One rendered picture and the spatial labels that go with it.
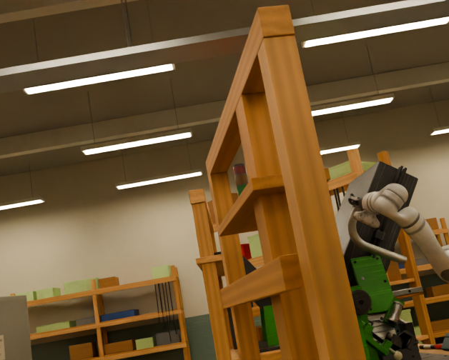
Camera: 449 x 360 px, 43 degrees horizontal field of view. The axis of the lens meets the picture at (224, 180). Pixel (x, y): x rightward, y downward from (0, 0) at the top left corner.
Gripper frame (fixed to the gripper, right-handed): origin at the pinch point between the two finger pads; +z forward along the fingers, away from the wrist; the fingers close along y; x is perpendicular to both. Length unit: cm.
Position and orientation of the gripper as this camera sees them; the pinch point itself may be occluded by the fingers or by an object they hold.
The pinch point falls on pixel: (359, 206)
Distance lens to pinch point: 210.6
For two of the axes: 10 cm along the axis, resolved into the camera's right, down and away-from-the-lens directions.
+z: -0.8, 1.0, 9.9
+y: -9.0, -4.3, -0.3
